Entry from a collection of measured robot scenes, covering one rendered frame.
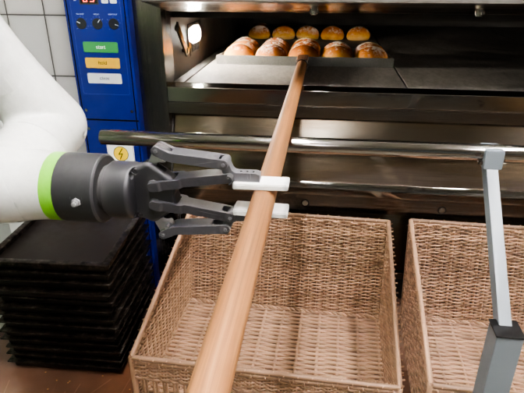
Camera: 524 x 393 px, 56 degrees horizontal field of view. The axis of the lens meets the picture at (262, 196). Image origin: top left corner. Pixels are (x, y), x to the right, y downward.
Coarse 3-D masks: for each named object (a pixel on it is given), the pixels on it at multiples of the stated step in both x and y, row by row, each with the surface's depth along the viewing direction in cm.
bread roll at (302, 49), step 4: (304, 44) 156; (292, 48) 155; (296, 48) 154; (300, 48) 154; (304, 48) 154; (308, 48) 154; (312, 48) 154; (292, 52) 155; (296, 52) 154; (300, 52) 154; (304, 52) 153; (308, 52) 153; (312, 52) 154; (316, 52) 154; (312, 56) 154; (316, 56) 154
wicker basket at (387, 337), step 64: (192, 256) 140; (320, 256) 135; (384, 256) 129; (192, 320) 134; (256, 320) 134; (320, 320) 134; (384, 320) 121; (256, 384) 99; (320, 384) 96; (384, 384) 94
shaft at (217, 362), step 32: (288, 96) 106; (288, 128) 86; (256, 192) 62; (256, 224) 54; (256, 256) 49; (224, 288) 43; (224, 320) 39; (224, 352) 36; (192, 384) 34; (224, 384) 34
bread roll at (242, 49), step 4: (232, 44) 158; (236, 44) 157; (240, 44) 157; (244, 44) 157; (228, 48) 157; (232, 48) 156; (236, 48) 156; (240, 48) 156; (244, 48) 156; (248, 48) 157; (228, 52) 157; (232, 52) 156; (236, 52) 156; (240, 52) 156; (244, 52) 156; (248, 52) 156; (252, 52) 157
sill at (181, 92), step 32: (192, 96) 127; (224, 96) 126; (256, 96) 125; (320, 96) 123; (352, 96) 122; (384, 96) 121; (416, 96) 120; (448, 96) 119; (480, 96) 118; (512, 96) 117
